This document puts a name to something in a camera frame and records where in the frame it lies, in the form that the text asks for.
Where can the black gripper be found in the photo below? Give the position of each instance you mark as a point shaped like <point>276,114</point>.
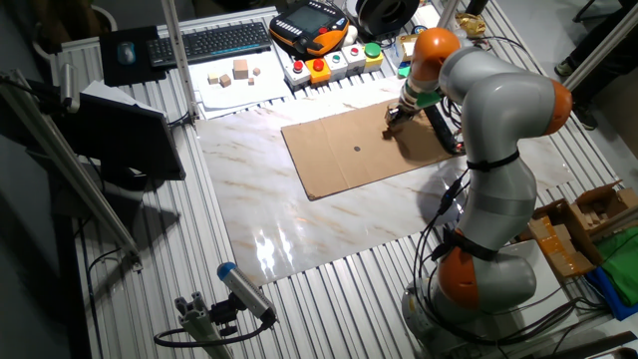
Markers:
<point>402,111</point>

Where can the small wooden block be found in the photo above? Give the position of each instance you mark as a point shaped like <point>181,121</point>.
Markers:
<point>388,134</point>

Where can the silver and orange robot arm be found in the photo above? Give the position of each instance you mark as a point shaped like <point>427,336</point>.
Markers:
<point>498,124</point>

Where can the brown cardboard sheet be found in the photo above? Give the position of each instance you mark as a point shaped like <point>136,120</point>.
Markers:
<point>344,149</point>

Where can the yellow box green mushroom button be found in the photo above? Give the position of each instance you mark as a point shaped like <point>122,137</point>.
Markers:
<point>373,56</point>

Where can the white box small red button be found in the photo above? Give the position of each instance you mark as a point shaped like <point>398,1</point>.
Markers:
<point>354,60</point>

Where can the small cardboard box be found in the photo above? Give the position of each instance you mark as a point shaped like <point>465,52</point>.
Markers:
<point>405,47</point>

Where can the white box green button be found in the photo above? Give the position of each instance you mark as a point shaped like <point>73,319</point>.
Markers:
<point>336,67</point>

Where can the orange box red button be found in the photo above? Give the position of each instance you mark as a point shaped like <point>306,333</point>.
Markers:
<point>318,72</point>

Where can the black filament spool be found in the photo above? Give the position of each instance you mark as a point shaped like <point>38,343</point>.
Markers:
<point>389,15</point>

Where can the gold metal object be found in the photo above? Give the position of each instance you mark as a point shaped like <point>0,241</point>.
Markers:
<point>471,22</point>

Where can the black and orange teach pendant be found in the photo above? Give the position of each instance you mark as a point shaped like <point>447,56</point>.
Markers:
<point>309,27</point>

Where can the marble pattern table sheet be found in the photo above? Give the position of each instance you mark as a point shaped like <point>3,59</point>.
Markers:
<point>299,224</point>

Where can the white printed paper sheets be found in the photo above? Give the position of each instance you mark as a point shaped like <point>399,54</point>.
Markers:
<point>239,97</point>

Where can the large wooden cube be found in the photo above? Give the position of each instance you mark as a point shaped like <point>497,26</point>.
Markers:
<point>240,70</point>

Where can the medium wooden cube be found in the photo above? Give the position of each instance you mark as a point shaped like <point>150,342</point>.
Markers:
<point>225,81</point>

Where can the dark shoe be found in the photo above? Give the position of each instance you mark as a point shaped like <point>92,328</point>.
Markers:
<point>564,69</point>
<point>587,118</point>

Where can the pale wooden cube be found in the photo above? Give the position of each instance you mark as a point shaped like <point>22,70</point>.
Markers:
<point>214,79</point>

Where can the black keyboard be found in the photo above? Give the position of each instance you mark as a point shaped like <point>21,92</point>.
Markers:
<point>209,44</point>

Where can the orange brown carton stack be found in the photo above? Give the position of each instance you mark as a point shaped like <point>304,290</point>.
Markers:
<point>560,247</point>

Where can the open brown cardboard box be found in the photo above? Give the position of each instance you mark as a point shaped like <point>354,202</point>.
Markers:
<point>598,209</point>

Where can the dark trouser leg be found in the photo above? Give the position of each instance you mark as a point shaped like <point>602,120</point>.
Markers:
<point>618,55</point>

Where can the black mouse pad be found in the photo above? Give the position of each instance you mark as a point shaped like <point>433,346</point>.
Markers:
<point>149,75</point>

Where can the green cloth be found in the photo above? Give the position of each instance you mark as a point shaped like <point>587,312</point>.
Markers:
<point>623,264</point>

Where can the black monitor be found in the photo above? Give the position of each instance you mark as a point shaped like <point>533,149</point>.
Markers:
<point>124,139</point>

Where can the dark computer mouse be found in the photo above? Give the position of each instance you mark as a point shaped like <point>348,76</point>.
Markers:
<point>126,53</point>

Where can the blue bag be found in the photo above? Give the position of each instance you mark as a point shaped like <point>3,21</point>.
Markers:
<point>610,299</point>

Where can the short aluminium profile stub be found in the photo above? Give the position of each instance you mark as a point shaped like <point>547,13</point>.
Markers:
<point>199,324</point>

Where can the dark wooden plank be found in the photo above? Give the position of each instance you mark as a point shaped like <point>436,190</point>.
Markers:
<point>588,346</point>

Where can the dark chair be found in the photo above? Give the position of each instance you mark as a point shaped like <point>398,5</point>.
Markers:
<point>65,25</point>

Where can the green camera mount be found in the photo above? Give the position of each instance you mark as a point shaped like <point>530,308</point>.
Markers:
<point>428,100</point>

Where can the aluminium frame post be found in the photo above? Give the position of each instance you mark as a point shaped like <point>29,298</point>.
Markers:
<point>179,60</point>
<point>603,45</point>
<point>446,15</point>

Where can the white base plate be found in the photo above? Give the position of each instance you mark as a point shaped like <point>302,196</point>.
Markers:
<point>553,279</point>

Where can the silver camera with blue cap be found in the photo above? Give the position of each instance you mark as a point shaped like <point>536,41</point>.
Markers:
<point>246,291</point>

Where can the black camera clamp mount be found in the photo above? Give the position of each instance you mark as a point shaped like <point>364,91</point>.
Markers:
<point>224,314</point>

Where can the slanted aluminium frame bar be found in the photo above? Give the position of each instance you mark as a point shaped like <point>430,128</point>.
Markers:
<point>70,179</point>

